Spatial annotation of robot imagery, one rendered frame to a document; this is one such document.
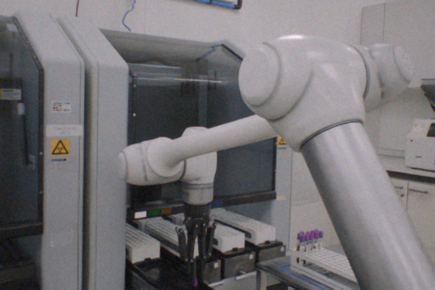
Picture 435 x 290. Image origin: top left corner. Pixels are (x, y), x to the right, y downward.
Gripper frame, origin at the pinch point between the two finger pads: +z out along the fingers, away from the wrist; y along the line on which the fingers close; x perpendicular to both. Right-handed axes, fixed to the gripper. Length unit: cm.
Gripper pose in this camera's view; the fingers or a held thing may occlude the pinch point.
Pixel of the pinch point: (195, 271)
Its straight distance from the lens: 131.2
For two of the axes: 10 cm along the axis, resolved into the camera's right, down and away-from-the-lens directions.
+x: 5.9, 0.6, -8.1
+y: -8.1, 0.1, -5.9
